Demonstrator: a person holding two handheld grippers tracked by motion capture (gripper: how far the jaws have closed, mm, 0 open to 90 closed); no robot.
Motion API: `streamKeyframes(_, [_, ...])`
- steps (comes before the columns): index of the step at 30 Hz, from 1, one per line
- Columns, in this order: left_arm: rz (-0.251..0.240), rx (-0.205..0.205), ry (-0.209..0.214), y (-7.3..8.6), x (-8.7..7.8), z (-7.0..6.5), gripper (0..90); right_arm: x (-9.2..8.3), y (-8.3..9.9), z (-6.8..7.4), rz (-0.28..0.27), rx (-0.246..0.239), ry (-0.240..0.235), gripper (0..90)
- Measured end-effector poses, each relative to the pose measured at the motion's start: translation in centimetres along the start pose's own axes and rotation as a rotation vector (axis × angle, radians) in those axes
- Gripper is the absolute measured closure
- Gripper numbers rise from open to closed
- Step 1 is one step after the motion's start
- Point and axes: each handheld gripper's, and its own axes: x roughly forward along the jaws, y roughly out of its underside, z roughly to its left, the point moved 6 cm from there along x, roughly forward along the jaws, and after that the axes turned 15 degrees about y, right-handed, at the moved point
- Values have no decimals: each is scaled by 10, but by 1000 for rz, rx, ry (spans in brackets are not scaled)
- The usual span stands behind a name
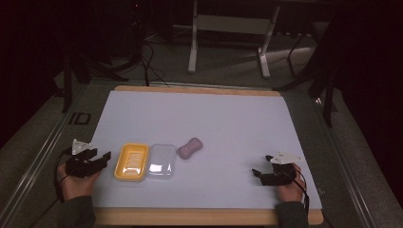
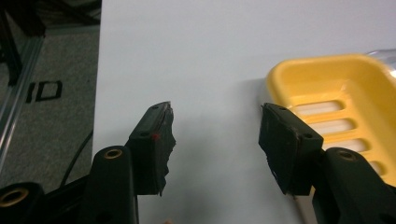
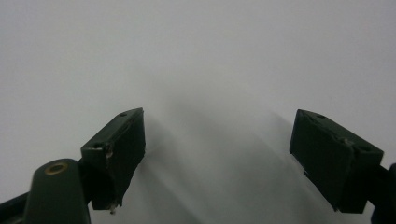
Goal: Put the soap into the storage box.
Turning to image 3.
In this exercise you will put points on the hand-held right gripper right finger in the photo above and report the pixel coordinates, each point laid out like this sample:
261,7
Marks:
333,158

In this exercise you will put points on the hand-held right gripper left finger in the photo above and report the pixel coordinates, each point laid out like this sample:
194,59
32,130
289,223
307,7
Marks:
116,158

